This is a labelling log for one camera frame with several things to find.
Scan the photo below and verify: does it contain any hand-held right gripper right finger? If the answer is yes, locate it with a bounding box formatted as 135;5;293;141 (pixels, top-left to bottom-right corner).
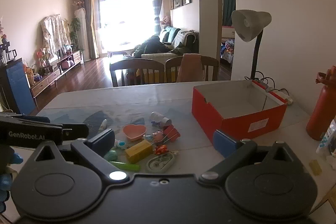
199;130;298;184

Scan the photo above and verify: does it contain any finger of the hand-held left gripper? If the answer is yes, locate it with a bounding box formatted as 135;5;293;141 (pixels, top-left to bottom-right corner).
61;123;90;141

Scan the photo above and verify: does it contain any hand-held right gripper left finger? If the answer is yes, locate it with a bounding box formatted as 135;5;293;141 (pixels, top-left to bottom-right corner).
34;129;130;183

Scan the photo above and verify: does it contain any yellow rectangular box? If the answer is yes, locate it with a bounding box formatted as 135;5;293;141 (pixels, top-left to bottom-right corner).
125;140;153;164

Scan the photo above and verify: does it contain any person's left hand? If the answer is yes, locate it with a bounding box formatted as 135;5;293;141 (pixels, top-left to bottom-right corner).
0;152;24;214

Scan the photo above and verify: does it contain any teal round toy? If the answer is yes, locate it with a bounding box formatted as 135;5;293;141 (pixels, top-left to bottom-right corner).
104;150;118;161

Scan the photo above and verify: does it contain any red cardboard box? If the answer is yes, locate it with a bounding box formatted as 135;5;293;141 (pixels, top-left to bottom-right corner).
191;80;288;144

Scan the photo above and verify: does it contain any pink heart-shaped bowl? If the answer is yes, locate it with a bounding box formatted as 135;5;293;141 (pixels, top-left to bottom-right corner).
123;124;147;142

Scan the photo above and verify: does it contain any bright green tube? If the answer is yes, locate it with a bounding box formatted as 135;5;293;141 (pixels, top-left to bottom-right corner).
109;160;140;172

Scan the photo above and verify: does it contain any blue board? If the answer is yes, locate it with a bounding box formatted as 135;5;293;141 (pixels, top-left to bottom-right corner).
6;59;36;115

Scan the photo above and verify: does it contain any red metal clip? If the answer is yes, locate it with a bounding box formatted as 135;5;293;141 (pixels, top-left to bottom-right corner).
163;124;181;142

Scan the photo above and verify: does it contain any pink-haired doll figurine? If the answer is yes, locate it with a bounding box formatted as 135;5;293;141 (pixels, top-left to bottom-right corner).
144;130;166;143

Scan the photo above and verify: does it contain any wooden media cabinet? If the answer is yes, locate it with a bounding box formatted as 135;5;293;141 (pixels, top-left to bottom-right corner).
29;49;84;98

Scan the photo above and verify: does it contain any glass jar with silver lid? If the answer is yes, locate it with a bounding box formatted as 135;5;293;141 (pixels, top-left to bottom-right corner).
150;112;172;127

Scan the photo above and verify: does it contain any orange toy figure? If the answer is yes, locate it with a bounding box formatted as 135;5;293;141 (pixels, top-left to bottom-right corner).
154;145;170;156

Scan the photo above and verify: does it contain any pale green oval case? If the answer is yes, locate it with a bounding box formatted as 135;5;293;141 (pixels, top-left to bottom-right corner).
146;152;177;173

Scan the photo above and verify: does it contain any orange flower arrangement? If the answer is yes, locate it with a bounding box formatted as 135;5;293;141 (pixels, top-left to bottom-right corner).
35;48;52;68

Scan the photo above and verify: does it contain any pink towel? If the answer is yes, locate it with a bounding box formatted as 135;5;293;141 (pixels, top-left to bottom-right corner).
176;53;206;82

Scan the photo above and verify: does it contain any dark wooden slatted chair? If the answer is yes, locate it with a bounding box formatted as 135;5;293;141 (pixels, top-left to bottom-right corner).
109;59;165;87

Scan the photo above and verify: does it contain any black coffee maker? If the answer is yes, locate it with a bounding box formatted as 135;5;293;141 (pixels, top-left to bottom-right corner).
0;40;17;65

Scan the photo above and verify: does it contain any white coffee table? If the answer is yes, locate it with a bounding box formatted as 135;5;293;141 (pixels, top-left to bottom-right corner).
107;43;137;58

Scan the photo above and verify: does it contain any small yellow block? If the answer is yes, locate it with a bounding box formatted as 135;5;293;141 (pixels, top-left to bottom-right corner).
309;160;322;176

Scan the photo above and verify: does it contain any cluttered bed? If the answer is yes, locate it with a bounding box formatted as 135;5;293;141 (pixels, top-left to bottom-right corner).
220;39;235;65

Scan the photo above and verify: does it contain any wooden chair with towel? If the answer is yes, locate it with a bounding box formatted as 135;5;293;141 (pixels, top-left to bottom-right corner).
165;56;219;83

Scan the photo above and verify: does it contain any cream cloth television cover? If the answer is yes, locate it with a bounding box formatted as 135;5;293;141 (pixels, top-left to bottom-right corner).
41;13;71;59

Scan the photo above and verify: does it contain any white tower air conditioner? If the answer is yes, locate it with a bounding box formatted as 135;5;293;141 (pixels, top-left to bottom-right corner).
74;7;90;59

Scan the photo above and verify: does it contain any red water bottle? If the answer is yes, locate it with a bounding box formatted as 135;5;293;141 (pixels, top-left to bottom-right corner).
306;65;336;141

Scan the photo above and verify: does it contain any clear plastic packet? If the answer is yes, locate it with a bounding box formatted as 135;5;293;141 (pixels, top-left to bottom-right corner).
316;119;336;157

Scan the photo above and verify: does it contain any green potted plant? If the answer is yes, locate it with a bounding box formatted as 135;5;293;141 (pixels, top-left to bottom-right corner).
69;17;85;52

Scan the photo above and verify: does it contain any dark clothing pile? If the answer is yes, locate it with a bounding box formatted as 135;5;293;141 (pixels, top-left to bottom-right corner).
134;36;171;58

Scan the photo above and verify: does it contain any brown window curtain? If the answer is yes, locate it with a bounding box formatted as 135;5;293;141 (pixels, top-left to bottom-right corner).
83;0;100;59

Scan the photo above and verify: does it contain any green sofa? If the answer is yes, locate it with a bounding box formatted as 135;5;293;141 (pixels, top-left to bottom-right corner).
134;26;199;59

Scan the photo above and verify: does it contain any grey gooseneck desk lamp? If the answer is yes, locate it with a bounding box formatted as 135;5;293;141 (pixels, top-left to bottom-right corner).
231;9;272;81

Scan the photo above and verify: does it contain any teal bedroom curtain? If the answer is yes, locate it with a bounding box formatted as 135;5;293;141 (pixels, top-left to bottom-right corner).
223;0;236;27

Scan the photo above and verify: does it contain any grey striped window curtain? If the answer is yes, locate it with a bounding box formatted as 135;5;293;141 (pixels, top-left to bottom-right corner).
150;0;164;35

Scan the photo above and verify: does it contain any black lamp cable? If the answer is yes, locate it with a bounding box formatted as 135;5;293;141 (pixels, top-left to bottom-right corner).
244;71;276;90

